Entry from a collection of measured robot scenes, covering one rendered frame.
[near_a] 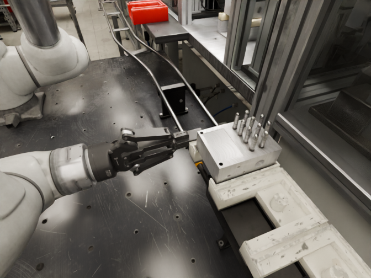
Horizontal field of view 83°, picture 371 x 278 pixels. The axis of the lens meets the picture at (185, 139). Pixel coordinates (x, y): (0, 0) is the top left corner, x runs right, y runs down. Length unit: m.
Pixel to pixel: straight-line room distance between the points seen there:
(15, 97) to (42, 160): 0.57
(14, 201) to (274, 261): 0.34
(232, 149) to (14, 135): 0.79
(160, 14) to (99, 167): 0.79
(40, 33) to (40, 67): 0.13
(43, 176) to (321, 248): 0.45
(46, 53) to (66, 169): 0.54
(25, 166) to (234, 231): 0.36
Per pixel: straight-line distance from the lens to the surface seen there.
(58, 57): 0.88
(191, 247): 0.55
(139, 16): 1.04
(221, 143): 0.39
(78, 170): 0.41
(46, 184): 0.42
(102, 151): 0.41
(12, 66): 0.94
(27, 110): 1.01
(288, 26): 0.48
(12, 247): 0.31
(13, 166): 0.42
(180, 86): 0.76
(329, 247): 0.41
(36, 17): 0.79
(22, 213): 0.34
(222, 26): 0.92
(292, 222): 0.39
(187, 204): 0.59
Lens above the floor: 1.20
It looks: 46 degrees down
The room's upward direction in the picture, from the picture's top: straight up
